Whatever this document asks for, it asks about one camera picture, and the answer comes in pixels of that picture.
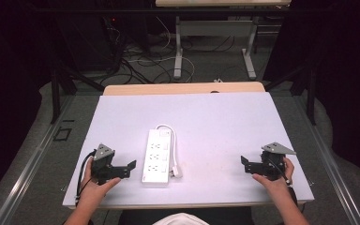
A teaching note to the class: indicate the person's dark trousers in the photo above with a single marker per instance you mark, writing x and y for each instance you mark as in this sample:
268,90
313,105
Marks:
137,217

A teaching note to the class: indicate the person's white shirt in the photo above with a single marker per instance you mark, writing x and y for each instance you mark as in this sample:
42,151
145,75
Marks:
181,219

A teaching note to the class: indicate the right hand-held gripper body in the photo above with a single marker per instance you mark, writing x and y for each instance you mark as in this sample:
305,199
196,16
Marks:
272,164

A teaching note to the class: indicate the aluminium floor rail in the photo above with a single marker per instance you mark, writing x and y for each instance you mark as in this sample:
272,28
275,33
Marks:
334,168
28,172

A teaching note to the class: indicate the white-legged desk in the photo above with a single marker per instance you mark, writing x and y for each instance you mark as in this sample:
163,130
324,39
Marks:
215,28

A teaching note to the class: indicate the person's left hand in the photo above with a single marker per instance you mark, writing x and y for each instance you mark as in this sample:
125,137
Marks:
90,190

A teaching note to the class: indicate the wooden table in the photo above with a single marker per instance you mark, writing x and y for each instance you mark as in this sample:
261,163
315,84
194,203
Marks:
168,89

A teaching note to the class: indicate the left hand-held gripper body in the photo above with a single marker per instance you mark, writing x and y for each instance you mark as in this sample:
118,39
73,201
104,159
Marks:
102,162

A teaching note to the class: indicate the dark equipment cabinet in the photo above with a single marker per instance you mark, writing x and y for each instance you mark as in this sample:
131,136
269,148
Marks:
84,40

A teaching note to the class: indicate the white power strip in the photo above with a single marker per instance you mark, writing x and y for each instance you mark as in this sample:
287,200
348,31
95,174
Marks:
156,159

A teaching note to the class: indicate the person's right hand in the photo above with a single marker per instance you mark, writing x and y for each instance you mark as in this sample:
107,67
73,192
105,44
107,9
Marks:
278,186

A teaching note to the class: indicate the black metal stand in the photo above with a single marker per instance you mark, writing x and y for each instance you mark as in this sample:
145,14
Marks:
56,93
310,93

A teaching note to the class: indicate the white table cover sheet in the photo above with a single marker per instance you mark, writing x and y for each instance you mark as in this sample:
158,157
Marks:
206,131

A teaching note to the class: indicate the white power plug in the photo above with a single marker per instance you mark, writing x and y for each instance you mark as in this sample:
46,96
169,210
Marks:
177,172

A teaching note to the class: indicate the black floor socket hatch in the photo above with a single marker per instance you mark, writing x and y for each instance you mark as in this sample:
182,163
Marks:
62,134

